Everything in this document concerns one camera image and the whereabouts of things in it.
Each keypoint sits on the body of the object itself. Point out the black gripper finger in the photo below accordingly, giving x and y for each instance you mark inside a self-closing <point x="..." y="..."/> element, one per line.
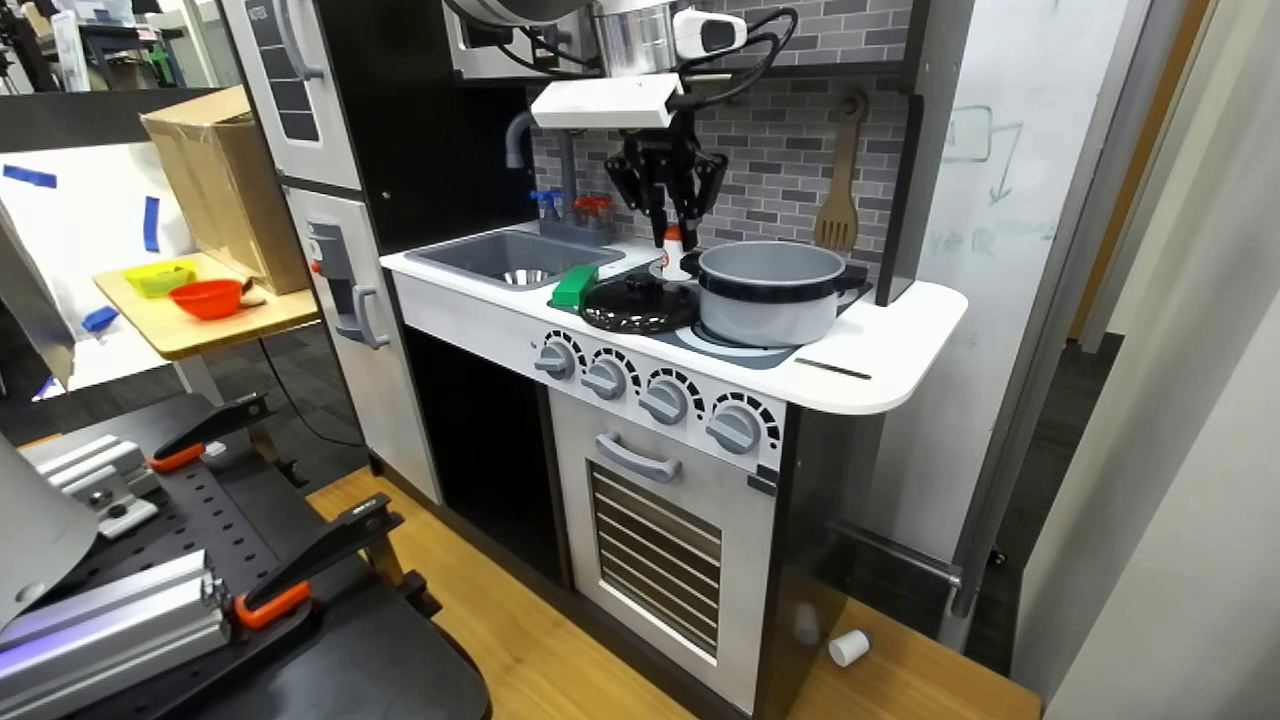
<point x="705" y="194"/>
<point x="634" y="194"/>

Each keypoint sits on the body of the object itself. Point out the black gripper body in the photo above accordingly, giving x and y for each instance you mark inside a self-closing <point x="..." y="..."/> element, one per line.
<point x="667" y="149"/>

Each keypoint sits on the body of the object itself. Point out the green block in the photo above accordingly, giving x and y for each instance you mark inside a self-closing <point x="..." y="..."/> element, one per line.
<point x="572" y="285"/>

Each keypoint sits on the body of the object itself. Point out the grey toy pot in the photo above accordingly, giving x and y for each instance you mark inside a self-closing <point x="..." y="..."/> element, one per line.
<point x="775" y="301"/>

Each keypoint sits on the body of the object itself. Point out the grey sink basin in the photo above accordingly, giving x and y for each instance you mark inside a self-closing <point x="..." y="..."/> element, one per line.
<point x="492" y="244"/>

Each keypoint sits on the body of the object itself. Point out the wooden spatula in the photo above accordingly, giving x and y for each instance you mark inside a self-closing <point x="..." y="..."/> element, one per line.
<point x="842" y="202"/>

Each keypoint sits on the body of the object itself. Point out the grey stove knob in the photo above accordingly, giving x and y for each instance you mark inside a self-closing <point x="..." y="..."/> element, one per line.
<point x="559" y="359"/>
<point x="733" y="425"/>
<point x="610" y="377"/>
<point x="667" y="396"/>

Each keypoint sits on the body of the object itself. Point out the white toy kitchen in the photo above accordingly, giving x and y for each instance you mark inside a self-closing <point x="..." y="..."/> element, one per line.
<point x="883" y="353"/>

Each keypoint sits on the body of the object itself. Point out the brown cardboard box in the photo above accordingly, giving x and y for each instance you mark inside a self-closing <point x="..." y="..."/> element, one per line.
<point x="226" y="175"/>

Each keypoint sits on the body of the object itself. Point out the orange bowl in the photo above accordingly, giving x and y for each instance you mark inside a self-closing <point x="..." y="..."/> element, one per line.
<point x="205" y="297"/>

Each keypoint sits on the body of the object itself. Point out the translucent cup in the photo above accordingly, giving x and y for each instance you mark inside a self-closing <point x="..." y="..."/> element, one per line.
<point x="807" y="623"/>

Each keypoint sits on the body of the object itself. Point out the light wooden board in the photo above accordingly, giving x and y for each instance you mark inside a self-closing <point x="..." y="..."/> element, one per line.
<point x="202" y="333"/>

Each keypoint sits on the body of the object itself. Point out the white cup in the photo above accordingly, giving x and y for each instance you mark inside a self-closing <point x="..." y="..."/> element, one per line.
<point x="849" y="648"/>

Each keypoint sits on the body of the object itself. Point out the yellow green bowl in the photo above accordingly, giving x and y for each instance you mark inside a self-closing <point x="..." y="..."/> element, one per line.
<point x="162" y="277"/>

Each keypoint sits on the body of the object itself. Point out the blue tape strip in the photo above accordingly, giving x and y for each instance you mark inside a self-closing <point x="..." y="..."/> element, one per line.
<point x="150" y="222"/>
<point x="28" y="175"/>
<point x="97" y="316"/>

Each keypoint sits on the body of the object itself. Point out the black clamp orange grip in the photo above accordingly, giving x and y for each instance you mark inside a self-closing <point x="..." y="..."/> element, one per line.
<point x="202" y="443"/>
<point x="315" y="561"/>

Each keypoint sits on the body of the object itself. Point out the black perforated work table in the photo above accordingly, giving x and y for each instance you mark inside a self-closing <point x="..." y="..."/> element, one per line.
<point x="266" y="603"/>

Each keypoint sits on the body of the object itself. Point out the small aluminium extrusion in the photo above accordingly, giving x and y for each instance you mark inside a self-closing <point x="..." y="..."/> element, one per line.
<point x="86" y="465"/>

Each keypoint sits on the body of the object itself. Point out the large aluminium extrusion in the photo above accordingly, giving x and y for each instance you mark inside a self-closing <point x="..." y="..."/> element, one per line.
<point x="104" y="627"/>

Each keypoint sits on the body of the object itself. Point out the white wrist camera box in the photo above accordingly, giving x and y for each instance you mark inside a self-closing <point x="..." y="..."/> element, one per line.
<point x="606" y="101"/>

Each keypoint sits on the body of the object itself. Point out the wall whiteboard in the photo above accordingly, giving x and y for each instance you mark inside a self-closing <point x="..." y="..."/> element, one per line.
<point x="1012" y="202"/>

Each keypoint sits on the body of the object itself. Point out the grey metal bracket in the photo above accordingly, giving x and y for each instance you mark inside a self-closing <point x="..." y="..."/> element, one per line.
<point x="42" y="532"/>

